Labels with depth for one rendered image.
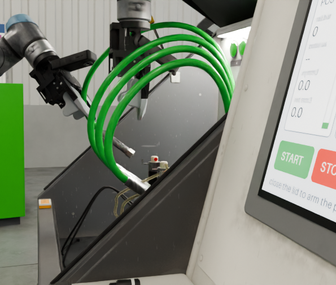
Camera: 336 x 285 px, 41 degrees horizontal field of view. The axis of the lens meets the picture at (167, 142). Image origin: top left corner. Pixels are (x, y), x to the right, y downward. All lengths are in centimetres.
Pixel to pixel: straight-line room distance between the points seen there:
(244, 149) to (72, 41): 703
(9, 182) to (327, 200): 402
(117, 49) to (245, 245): 58
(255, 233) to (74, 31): 717
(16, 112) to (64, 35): 345
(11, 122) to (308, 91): 388
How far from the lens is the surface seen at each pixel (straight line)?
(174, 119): 137
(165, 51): 86
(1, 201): 438
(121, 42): 100
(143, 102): 100
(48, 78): 118
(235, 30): 125
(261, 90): 62
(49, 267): 85
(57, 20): 762
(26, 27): 127
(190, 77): 138
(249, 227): 57
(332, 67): 49
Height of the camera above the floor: 126
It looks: 6 degrees down
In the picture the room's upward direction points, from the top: 1 degrees clockwise
